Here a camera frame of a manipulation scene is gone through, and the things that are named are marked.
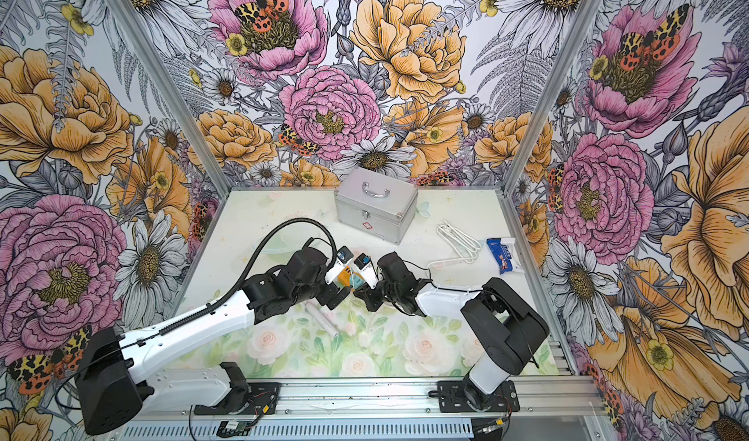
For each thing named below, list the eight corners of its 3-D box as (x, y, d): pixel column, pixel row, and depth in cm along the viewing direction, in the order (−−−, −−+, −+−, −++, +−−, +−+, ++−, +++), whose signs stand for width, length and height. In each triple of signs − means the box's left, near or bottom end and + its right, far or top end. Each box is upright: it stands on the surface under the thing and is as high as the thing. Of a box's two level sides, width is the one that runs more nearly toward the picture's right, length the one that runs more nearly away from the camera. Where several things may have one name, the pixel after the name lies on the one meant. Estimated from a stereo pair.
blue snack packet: (495, 273, 99) (498, 269, 96) (486, 242, 107) (489, 237, 105) (522, 273, 99) (525, 269, 96) (511, 242, 107) (514, 237, 105)
